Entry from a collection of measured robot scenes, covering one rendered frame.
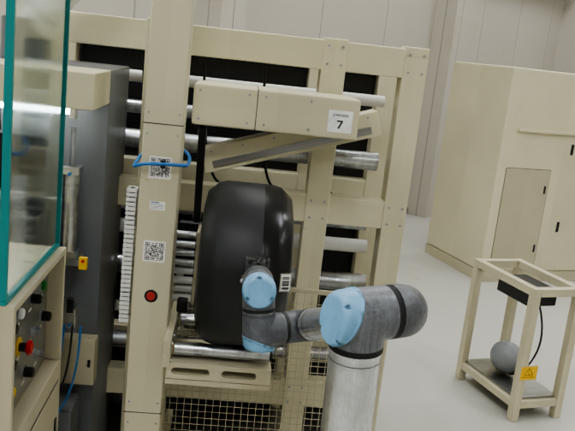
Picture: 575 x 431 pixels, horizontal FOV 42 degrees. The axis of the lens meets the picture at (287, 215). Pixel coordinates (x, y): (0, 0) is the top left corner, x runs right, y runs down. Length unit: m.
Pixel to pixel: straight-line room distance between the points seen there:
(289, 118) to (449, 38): 7.10
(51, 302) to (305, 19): 5.72
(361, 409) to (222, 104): 1.46
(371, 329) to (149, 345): 1.31
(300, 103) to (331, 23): 5.39
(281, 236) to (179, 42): 0.71
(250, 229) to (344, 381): 0.95
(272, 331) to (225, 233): 0.47
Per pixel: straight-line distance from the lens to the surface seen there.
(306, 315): 2.06
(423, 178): 9.92
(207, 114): 2.78
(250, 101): 2.77
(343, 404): 1.63
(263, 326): 2.07
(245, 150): 2.93
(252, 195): 2.53
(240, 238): 2.42
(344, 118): 2.80
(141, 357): 2.75
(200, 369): 2.70
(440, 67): 9.81
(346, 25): 8.37
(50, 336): 2.52
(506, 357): 4.82
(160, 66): 2.52
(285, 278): 2.43
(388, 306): 1.57
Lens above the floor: 1.94
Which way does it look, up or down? 12 degrees down
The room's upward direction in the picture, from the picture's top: 6 degrees clockwise
